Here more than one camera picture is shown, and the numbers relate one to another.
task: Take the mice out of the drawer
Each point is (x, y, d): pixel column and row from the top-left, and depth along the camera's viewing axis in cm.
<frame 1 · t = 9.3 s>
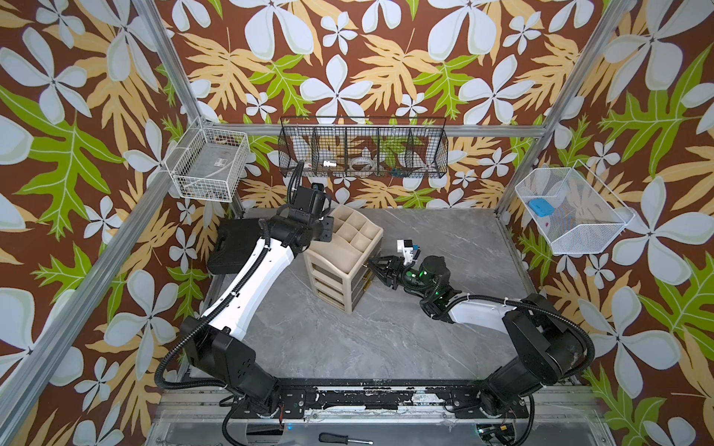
left hand: (322, 222, 79), fingers open
right hand: (367, 264, 78), fingers open
beige drawer organizer: (339, 269, 73), point 26 cm above the table
blue object in basket: (541, 207, 88), point 27 cm above the table

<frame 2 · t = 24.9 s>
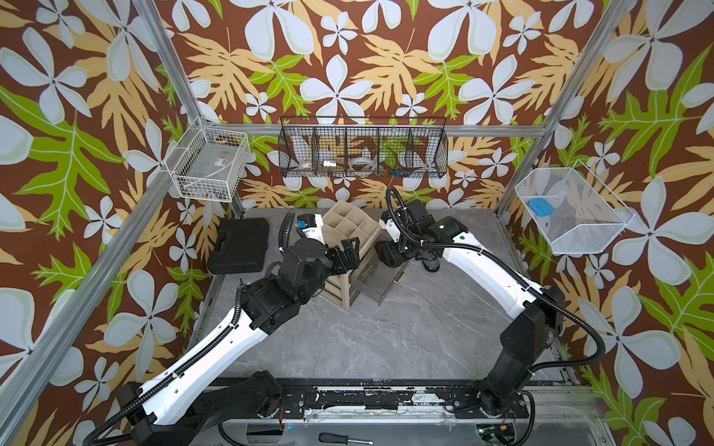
left hand: (346, 241, 66), fingers open
right hand: (384, 252, 82), fingers open
the named things where they were.

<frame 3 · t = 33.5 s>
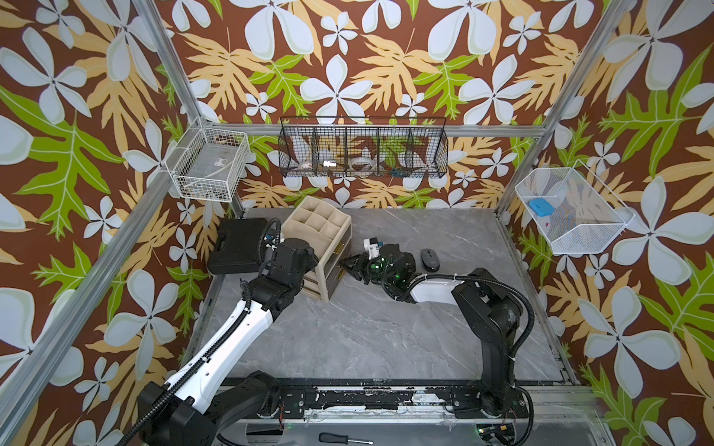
left hand: (306, 247, 78), fingers open
right hand: (337, 263, 86), fingers closed
beige drawer organizer: (329, 231, 84), point 25 cm above the table
the other named things where they were.

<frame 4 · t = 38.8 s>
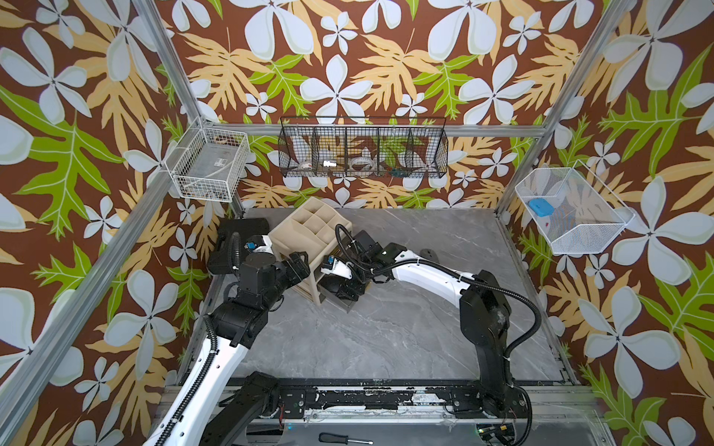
left hand: (298, 256, 72), fingers open
right hand: (339, 282, 87), fingers open
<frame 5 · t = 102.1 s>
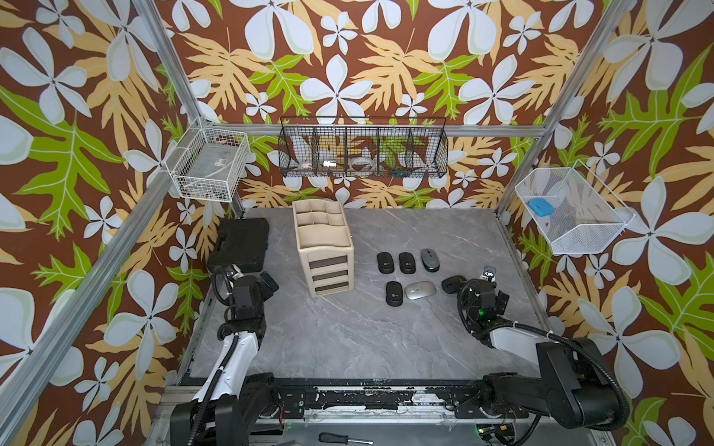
left hand: (255, 278, 86), fingers open
right hand: (480, 285, 91), fingers open
black mouse upper left: (385, 262, 103), point 3 cm above the table
black mouse upper middle: (407, 263, 102), point 3 cm above the table
black mouse with logo: (394, 296, 95), point 2 cm above the table
silver computer mouse: (420, 289, 96), point 3 cm above the table
